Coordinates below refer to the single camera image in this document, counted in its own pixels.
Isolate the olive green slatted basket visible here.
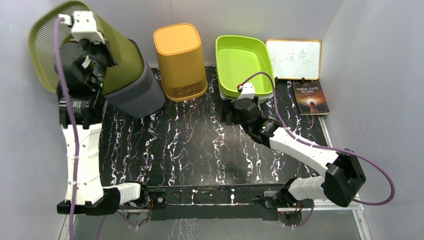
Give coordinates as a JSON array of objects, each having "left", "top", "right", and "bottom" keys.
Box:
[{"left": 28, "top": 0, "right": 145, "bottom": 95}]

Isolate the orange slatted plastic basket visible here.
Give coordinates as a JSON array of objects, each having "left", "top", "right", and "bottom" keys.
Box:
[{"left": 153, "top": 23, "right": 208, "bottom": 102}]

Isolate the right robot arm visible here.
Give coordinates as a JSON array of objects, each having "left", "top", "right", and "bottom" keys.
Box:
[{"left": 221, "top": 98, "right": 366, "bottom": 208}]

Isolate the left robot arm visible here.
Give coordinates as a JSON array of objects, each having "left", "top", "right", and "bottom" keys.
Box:
[{"left": 55, "top": 39, "right": 150, "bottom": 216}]

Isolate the white perforated plastic tray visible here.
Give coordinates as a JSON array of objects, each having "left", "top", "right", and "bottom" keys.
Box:
[{"left": 219, "top": 86, "right": 273, "bottom": 104}]

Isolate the lime green plastic tub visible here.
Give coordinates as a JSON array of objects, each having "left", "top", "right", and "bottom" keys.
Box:
[{"left": 215, "top": 35, "right": 274, "bottom": 98}]

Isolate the grey slatted plastic basket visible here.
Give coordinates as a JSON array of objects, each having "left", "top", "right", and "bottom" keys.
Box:
[{"left": 102, "top": 39, "right": 165, "bottom": 119}]

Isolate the dark paperback book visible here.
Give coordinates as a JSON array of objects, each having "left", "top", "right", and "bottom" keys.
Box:
[{"left": 292, "top": 80, "right": 330, "bottom": 116}]

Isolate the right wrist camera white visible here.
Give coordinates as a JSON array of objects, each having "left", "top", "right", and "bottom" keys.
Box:
[{"left": 237, "top": 82, "right": 256, "bottom": 100}]

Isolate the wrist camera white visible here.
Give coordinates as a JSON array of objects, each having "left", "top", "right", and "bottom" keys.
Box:
[
  {"left": 237, "top": 82, "right": 256, "bottom": 100},
  {"left": 57, "top": 10, "right": 106, "bottom": 45}
]

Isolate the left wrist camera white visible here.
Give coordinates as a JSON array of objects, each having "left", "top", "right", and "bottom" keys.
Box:
[{"left": 57, "top": 10, "right": 106, "bottom": 45}]

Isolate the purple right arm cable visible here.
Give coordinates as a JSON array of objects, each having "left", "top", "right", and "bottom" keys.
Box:
[{"left": 238, "top": 71, "right": 396, "bottom": 228}]

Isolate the small whiteboard orange frame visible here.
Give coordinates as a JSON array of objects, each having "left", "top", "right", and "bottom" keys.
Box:
[{"left": 265, "top": 39, "right": 322, "bottom": 81}]

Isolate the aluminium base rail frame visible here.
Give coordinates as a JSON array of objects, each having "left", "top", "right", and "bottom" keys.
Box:
[{"left": 75, "top": 185, "right": 372, "bottom": 240}]

